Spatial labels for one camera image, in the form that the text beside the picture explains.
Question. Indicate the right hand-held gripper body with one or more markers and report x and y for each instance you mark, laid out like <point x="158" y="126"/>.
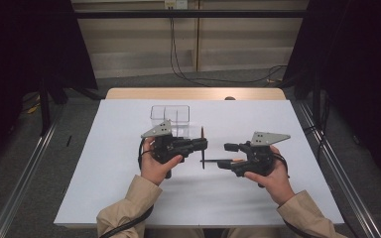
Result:
<point x="259" y="158"/>

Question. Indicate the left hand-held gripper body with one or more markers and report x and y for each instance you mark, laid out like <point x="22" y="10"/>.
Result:
<point x="170" y="145"/>

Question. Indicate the short black and gold pen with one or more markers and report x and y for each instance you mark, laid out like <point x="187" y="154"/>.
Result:
<point x="202" y="132"/>

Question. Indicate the clear acrylic pen holder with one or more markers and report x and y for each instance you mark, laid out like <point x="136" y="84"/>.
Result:
<point x="178" y="115"/>

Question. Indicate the person's left hand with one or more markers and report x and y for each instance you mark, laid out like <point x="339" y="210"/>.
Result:
<point x="150" y="168"/>

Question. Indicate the person's right hand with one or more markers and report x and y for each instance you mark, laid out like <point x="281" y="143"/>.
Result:
<point x="278" y="185"/>

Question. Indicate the white table cover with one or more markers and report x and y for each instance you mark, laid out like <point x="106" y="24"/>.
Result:
<point x="211" y="205"/>

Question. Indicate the black metal stand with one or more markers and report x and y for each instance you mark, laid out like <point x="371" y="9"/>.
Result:
<point x="45" y="109"/>
<point x="316" y="105"/>

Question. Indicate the small black floor item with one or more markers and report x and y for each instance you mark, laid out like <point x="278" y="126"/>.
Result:
<point x="68" y="141"/>

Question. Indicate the yellow floor item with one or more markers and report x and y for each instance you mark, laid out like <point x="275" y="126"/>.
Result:
<point x="33" y="109"/>

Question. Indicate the black curtain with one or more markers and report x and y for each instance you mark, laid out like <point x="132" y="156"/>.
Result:
<point x="360" y="49"/>
<point x="13" y="49"/>

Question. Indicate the metal floor rail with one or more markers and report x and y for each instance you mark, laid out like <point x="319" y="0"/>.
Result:
<point x="21" y="185"/>
<point x="340" y="175"/>

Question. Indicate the white wall socket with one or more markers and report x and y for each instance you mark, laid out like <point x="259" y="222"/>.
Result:
<point x="175" y="4"/>

